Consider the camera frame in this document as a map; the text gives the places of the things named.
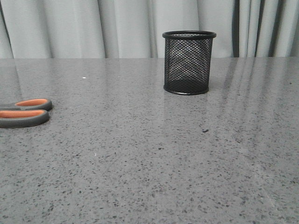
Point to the grey and orange scissors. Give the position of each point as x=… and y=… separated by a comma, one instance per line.
x=26, y=113

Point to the black mesh pen bucket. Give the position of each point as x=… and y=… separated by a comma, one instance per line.
x=187, y=58

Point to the grey curtain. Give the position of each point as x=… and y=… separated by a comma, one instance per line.
x=133, y=28

